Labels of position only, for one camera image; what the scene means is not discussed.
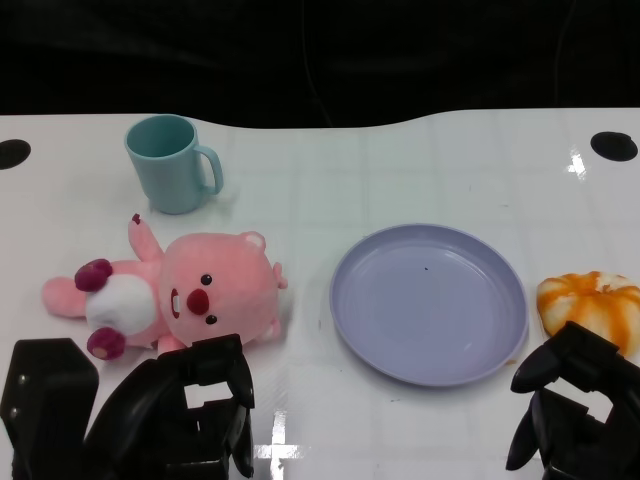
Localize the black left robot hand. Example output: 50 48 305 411
0 333 257 480

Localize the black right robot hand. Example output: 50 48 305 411
504 321 640 480

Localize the pink plush beaver doll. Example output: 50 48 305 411
41 213 290 362

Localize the lavender plastic plate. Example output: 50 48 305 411
328 223 530 389

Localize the orange white squishy bun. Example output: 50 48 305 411
536 271 640 359

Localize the black table grommet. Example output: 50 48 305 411
0 139 32 170
589 131 640 162

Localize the teal plastic mug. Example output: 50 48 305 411
124 114 225 215

